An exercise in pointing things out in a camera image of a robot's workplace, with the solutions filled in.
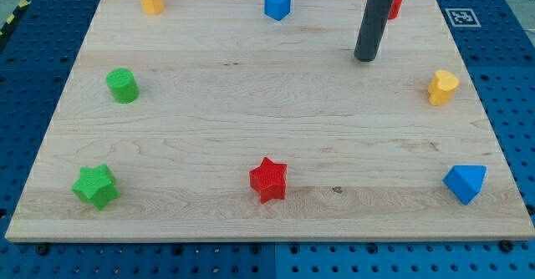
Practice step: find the yellow heart block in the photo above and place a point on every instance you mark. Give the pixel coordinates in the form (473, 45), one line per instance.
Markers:
(442, 87)

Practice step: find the blue triangle block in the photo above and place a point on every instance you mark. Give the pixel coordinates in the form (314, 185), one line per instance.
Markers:
(465, 181)

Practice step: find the red star block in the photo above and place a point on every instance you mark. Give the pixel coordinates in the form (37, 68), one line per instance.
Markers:
(269, 180)

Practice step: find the wooden board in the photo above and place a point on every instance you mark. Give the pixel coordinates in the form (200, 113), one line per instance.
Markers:
(222, 86)

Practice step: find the blue cube block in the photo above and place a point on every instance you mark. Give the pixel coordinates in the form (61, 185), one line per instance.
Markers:
(277, 9)

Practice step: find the green cylinder block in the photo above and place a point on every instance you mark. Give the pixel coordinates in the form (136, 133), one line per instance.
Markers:
(122, 85)

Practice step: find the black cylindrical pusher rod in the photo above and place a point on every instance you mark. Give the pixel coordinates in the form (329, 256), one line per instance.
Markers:
(372, 28)

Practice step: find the green star block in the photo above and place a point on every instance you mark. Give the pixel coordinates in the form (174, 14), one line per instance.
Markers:
(96, 186)

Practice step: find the fiducial marker tag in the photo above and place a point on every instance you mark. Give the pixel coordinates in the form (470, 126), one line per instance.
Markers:
(462, 18)

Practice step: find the black board bolt left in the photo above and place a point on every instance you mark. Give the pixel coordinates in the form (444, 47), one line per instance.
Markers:
(42, 249)

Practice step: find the black board bolt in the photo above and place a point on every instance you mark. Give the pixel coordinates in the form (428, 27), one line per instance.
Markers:
(42, 249)
(506, 246)

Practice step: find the black board bolt right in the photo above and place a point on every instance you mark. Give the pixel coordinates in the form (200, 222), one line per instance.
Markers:
(506, 246)

